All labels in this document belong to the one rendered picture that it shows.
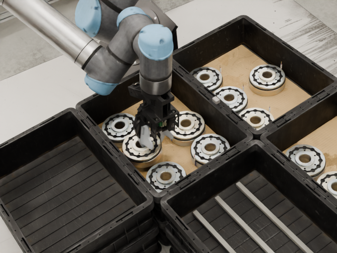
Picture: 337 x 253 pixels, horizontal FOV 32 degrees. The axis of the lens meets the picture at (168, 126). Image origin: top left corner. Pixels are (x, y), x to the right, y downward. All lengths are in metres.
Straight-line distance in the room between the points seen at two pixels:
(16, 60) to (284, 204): 2.15
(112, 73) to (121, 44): 0.07
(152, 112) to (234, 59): 0.48
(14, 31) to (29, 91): 1.52
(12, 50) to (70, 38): 1.98
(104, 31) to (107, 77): 0.36
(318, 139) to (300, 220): 0.26
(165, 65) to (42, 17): 0.32
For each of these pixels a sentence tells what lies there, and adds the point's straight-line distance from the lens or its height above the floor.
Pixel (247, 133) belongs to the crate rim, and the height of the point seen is 0.93.
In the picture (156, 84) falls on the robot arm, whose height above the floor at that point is 1.11.
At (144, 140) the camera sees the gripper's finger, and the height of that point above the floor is 0.91.
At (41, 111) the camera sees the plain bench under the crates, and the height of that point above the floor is 0.70.
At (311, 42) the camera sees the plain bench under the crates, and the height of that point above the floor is 0.70.
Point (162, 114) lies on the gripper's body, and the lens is 1.37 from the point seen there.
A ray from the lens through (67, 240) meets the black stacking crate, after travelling 1.44.
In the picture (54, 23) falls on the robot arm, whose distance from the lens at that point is 1.42.
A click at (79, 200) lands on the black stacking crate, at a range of 1.50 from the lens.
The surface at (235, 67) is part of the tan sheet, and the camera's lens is 1.77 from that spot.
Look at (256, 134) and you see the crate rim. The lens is 1.45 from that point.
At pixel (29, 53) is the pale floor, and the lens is 3.32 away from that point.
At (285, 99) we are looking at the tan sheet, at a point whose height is 0.83.
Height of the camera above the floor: 2.02
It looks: 47 degrees down
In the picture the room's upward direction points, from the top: 8 degrees counter-clockwise
